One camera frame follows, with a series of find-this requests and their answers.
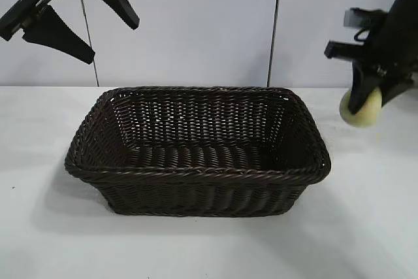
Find pale yellow egg yolk pastry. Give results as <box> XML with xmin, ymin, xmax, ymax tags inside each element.
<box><xmin>339</xmin><ymin>88</ymin><xmax>383</xmax><ymax>127</ymax></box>

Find dark brown woven basket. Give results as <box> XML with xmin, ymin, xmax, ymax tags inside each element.
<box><xmin>64</xmin><ymin>85</ymin><xmax>332</xmax><ymax>218</ymax></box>

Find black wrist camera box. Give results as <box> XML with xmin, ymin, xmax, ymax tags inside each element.
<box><xmin>342</xmin><ymin>8</ymin><xmax>389</xmax><ymax>29</ymax></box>

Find black camera cable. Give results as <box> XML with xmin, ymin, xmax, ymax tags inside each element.
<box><xmin>353</xmin><ymin>29</ymin><xmax>372</xmax><ymax>44</ymax></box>

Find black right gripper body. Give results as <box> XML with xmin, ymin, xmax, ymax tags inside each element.
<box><xmin>324</xmin><ymin>14</ymin><xmax>418</xmax><ymax>84</ymax></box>

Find thin vertical metal strip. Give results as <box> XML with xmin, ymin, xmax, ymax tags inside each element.
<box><xmin>266</xmin><ymin>0</ymin><xmax>283</xmax><ymax>88</ymax></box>
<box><xmin>78</xmin><ymin>0</ymin><xmax>100</xmax><ymax>88</ymax></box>

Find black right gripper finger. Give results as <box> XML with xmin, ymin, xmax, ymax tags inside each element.
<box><xmin>379</xmin><ymin>74</ymin><xmax>415</xmax><ymax>106</ymax></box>
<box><xmin>347</xmin><ymin>61</ymin><xmax>382</xmax><ymax>114</ymax></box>

